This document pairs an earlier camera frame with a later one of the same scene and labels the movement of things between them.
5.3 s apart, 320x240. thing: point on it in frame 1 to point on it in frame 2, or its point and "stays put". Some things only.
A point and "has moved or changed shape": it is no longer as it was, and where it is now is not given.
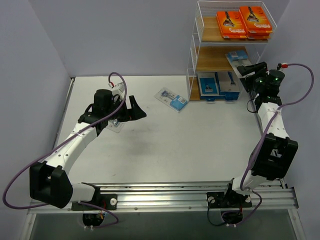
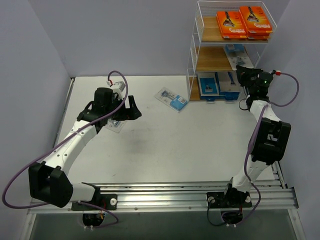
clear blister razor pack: (115, 125) stays put
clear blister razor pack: (236, 59) has moved or changed shape
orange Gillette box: (232, 24) stays put
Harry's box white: (226, 82) stays put
